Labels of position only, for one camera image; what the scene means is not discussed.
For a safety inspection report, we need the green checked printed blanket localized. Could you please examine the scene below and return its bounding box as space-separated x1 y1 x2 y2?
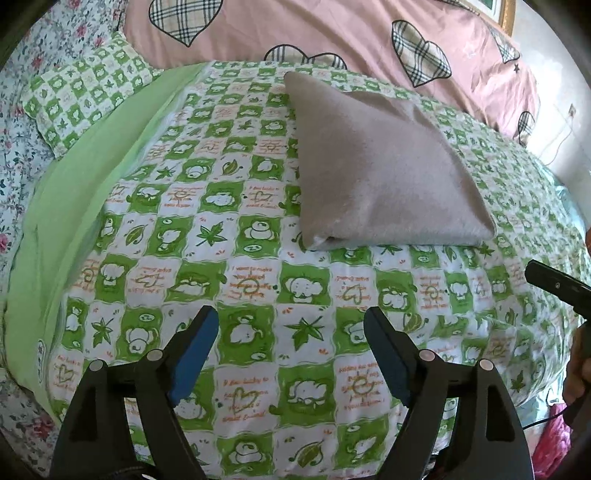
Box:
4 60 588 480

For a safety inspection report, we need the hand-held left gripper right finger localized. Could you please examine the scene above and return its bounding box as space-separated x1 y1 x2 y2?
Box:
364 307 532 480

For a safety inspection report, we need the pink cloth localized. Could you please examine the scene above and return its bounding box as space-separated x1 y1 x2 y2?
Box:
530 415 583 480

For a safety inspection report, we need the floral bed sheet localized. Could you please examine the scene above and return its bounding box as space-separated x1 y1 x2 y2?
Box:
0 0 131 462

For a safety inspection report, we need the green checked pillow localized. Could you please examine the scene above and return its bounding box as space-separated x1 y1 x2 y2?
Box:
25 31 163 161

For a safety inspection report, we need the pink quilt with plaid hearts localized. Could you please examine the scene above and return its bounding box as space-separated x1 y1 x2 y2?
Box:
122 0 542 147

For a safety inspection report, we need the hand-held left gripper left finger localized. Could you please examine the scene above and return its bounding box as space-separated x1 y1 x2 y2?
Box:
51 305 219 480

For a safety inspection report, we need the person's right hand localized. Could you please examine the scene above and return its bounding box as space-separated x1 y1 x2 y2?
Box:
562 320 591 405

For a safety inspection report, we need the black cable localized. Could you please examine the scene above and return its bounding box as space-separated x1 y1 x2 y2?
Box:
522 408 571 431

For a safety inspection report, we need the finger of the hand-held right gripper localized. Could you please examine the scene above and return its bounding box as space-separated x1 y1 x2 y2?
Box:
525 260 591 319

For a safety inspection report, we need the white cable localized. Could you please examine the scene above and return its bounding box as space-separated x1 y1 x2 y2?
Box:
538 115 578 168

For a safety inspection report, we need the light blue cloth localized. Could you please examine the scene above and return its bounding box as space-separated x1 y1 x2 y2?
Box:
549 178 591 234

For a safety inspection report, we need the grey cloth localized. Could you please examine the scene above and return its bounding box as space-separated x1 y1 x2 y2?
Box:
283 71 498 252

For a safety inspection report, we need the framed landscape painting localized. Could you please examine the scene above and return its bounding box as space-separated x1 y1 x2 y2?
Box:
455 0 517 37

